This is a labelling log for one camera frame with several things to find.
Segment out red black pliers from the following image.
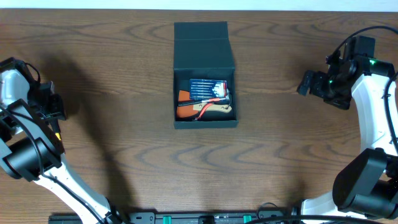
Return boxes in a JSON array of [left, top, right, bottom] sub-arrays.
[[193, 103, 215, 121]]

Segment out dark green gift box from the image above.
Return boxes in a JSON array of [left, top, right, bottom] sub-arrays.
[[173, 22, 238, 129]]

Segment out blue precision screwdriver set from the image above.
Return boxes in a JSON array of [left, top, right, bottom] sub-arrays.
[[189, 79, 229, 100]]

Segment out orange scraper wooden handle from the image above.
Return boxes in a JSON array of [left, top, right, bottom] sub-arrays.
[[176, 89, 233, 119]]

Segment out steel claw hammer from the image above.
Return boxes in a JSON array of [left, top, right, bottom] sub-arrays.
[[177, 95, 231, 106]]

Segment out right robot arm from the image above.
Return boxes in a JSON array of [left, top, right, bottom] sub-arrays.
[[297, 36, 397, 220]]

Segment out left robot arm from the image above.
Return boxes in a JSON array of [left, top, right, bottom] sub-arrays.
[[1, 57, 129, 223]]

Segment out black left cable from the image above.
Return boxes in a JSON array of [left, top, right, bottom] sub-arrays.
[[0, 62, 108, 224]]

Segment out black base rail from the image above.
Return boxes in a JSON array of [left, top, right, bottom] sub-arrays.
[[48, 210, 304, 224]]

